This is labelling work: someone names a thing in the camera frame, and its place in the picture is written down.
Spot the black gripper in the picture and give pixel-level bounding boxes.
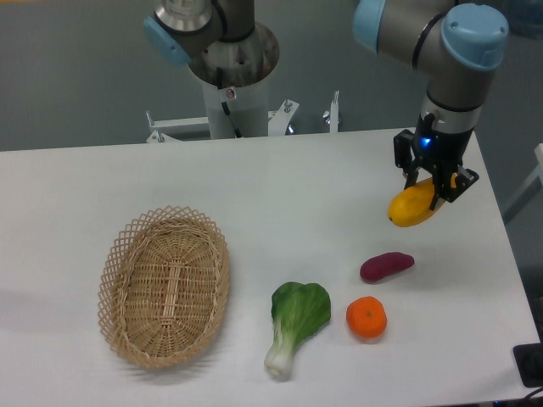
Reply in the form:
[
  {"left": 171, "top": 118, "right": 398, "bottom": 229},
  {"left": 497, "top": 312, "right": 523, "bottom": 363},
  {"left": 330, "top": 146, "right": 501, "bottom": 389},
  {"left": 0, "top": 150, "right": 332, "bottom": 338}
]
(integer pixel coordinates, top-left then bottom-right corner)
[{"left": 393, "top": 114, "right": 479, "bottom": 211}]

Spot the yellow mango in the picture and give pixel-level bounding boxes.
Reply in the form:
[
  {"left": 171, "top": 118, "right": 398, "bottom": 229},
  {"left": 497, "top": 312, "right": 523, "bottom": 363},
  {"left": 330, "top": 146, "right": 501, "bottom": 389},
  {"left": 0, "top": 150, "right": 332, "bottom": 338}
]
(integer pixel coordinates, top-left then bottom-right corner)
[{"left": 387, "top": 178, "right": 445, "bottom": 227}]

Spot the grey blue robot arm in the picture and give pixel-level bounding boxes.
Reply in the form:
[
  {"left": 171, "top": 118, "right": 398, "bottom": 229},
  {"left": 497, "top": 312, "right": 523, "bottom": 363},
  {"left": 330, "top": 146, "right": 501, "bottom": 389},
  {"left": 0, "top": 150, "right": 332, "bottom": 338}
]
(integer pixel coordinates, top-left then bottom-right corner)
[{"left": 143, "top": 1, "right": 509, "bottom": 211}]

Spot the white furniture at right edge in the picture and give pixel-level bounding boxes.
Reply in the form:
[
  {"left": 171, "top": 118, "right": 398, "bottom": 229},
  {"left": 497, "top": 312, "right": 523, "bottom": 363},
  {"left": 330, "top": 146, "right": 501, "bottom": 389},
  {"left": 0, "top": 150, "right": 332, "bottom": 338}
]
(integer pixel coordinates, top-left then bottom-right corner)
[{"left": 501, "top": 143, "right": 542, "bottom": 225}]

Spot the purple sweet potato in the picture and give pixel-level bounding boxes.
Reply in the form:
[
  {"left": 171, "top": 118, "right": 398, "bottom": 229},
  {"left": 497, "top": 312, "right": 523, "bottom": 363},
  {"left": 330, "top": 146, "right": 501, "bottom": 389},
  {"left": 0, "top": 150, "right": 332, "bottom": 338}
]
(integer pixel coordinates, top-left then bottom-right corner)
[{"left": 360, "top": 252, "right": 415, "bottom": 283}]

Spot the orange tangerine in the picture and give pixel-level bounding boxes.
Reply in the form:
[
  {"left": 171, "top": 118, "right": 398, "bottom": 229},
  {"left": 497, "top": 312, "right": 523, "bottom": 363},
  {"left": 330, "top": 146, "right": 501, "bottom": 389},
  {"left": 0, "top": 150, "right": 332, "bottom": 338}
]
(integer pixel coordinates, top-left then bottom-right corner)
[{"left": 345, "top": 296, "right": 388, "bottom": 339}]

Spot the green bok choy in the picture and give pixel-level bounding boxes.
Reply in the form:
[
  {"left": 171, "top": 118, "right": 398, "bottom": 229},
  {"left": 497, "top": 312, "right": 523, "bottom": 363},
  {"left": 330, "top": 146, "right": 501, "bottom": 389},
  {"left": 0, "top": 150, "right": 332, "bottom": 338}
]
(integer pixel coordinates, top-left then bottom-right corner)
[{"left": 264, "top": 282, "right": 332, "bottom": 380}]

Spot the black device at table edge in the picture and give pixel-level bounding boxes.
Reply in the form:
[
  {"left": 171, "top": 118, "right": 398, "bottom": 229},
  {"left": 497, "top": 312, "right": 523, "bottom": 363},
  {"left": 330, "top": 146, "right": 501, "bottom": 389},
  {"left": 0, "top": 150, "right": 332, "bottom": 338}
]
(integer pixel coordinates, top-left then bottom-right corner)
[{"left": 512, "top": 343, "right": 542, "bottom": 388}]

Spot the woven wicker basket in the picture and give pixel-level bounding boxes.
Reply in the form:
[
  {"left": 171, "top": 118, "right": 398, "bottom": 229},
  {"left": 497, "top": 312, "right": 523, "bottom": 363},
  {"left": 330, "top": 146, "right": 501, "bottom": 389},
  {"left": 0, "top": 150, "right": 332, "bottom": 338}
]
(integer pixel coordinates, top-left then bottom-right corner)
[{"left": 98, "top": 206, "right": 229, "bottom": 369}]

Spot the white metal base frame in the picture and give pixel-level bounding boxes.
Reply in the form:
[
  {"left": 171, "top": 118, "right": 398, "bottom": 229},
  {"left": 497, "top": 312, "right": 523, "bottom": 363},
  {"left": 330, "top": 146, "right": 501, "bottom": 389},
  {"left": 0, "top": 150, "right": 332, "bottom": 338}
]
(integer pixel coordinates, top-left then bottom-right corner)
[{"left": 146, "top": 90, "right": 342, "bottom": 143}]

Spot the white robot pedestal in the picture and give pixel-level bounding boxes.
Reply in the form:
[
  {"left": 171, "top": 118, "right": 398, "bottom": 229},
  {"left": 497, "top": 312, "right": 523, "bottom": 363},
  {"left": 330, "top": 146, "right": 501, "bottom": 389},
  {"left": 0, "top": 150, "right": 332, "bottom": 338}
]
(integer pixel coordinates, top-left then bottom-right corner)
[{"left": 186, "top": 23, "right": 281, "bottom": 140}]

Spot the black cable on pedestal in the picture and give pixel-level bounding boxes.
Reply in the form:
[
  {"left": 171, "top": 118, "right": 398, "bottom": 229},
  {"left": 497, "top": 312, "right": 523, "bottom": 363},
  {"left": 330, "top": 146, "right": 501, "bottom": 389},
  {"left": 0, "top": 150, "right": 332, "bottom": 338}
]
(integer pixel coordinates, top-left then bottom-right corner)
[{"left": 216, "top": 66, "right": 244, "bottom": 139}]

